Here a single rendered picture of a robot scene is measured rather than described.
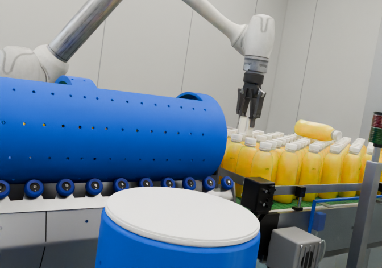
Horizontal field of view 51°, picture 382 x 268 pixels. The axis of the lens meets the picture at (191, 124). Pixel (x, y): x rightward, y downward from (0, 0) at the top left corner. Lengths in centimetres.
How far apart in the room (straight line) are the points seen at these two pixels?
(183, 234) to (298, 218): 83
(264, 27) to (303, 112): 454
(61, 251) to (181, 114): 47
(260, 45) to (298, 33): 475
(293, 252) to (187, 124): 48
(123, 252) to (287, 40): 579
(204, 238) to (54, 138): 48
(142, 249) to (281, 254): 72
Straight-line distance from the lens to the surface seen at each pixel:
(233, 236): 65
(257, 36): 148
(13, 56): 156
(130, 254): 64
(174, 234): 62
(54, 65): 171
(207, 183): 125
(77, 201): 107
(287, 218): 137
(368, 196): 142
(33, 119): 96
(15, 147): 96
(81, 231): 107
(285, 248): 126
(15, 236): 103
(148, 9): 459
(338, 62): 581
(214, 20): 161
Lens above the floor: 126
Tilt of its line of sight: 6 degrees down
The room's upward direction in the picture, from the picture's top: 8 degrees clockwise
